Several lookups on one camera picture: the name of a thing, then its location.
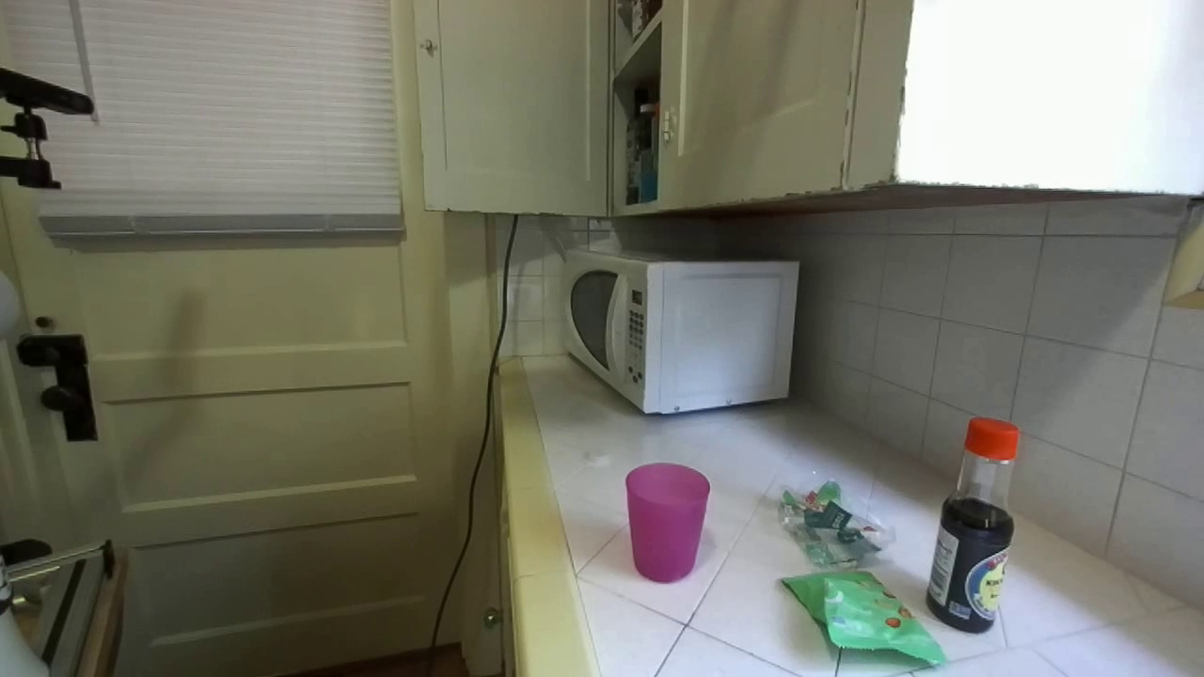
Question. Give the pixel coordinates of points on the pink plastic cup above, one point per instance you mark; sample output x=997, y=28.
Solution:
x=667, y=506

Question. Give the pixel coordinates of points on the cream cabinet door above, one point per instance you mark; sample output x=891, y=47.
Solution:
x=511, y=106

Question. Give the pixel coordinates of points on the white microwave oven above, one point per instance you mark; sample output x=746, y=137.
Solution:
x=678, y=335

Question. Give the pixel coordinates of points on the clear candy wrapper packet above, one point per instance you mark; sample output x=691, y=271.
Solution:
x=830, y=532

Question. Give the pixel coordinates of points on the white panel door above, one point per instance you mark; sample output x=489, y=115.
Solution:
x=272, y=441

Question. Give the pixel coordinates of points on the green snack packet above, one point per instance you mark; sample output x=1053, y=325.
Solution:
x=855, y=612

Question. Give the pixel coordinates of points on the soy sauce bottle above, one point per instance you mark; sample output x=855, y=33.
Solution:
x=975, y=530

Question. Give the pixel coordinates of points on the white window blind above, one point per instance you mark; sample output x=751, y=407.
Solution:
x=215, y=117

